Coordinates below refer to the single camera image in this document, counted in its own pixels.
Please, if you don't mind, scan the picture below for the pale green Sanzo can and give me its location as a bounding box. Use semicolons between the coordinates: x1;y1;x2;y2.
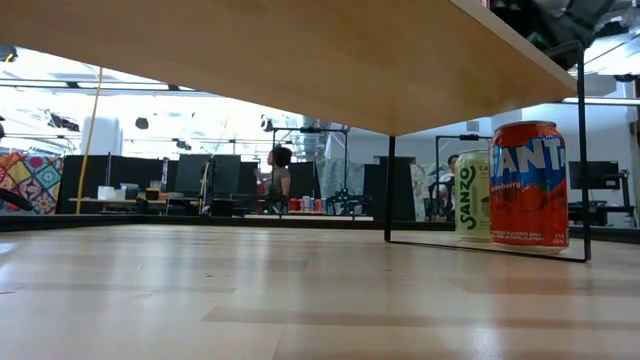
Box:
453;148;493;243

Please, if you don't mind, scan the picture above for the black monitor on arm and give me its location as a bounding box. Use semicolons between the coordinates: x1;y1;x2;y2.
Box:
568;159;632;191

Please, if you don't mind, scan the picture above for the wooden shelf board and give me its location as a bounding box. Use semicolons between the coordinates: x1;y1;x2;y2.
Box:
0;0;580;137

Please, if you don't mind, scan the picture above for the person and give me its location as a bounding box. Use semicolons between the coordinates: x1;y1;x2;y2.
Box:
255;144;294;202
430;153;459;221

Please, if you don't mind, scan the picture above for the red strawberry Fanta can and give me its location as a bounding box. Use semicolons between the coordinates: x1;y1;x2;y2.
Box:
487;119;571;251

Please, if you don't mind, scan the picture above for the black desk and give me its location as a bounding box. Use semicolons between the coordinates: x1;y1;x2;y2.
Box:
567;199;640;229

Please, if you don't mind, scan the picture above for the illustrated poster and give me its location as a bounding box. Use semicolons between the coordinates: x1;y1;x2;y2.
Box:
409;162;455;222

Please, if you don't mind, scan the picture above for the black panel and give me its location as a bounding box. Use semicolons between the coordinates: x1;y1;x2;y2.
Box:
286;160;321;216
363;155;417;223

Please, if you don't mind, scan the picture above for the grey tarp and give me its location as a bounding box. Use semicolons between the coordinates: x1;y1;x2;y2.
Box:
315;156;369;202

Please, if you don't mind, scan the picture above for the wooden workbench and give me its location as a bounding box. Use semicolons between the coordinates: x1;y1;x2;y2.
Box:
68;196;201;207

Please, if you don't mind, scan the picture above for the white box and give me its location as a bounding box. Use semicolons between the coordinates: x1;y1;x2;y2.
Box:
96;183;127;202

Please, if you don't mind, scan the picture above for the black camera rig frame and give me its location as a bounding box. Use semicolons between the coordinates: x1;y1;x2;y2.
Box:
433;133;494;222
271;126;350;219

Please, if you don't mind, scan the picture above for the black wire shelf leg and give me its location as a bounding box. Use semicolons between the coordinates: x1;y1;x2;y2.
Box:
383;42;593;264

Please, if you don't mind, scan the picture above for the black partition wall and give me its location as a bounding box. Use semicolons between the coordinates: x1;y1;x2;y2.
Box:
55;153;169;215

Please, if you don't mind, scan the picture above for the black table frame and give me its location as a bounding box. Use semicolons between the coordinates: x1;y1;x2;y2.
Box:
0;213;640;246

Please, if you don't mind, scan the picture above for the yellow extension cable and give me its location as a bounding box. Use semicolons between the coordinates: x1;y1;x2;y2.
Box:
76;66;104;216

